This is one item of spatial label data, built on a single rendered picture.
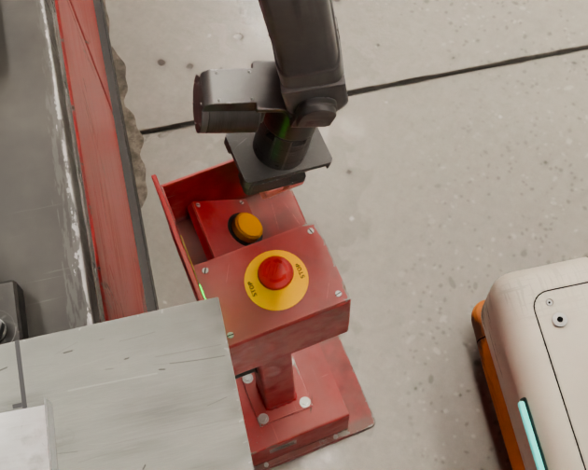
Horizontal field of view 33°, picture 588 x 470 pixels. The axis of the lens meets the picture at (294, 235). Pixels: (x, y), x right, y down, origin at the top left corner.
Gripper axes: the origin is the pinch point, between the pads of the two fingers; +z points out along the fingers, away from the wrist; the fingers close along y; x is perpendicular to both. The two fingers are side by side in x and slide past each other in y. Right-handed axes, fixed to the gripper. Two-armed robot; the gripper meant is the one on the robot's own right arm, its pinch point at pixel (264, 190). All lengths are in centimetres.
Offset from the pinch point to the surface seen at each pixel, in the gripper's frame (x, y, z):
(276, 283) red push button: 11.3, 3.1, -0.1
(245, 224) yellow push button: 0.0, 1.0, 7.6
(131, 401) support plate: 23.2, 24.4, -14.5
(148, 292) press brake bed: -23, 0, 78
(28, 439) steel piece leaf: 23.0, 33.1, -12.5
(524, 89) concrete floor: -38, -87, 61
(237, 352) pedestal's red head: 15.1, 7.9, 7.4
